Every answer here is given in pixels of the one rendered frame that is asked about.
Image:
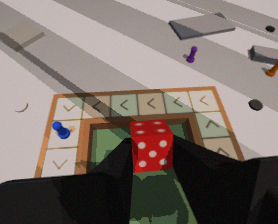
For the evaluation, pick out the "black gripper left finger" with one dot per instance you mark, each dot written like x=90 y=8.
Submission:
x=102 y=196

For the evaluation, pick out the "blue pawn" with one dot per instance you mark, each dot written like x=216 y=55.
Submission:
x=62 y=133

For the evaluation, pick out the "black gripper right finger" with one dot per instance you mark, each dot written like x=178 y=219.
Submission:
x=219 y=189

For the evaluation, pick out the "orange game pawn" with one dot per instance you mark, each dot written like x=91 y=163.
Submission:
x=272 y=71

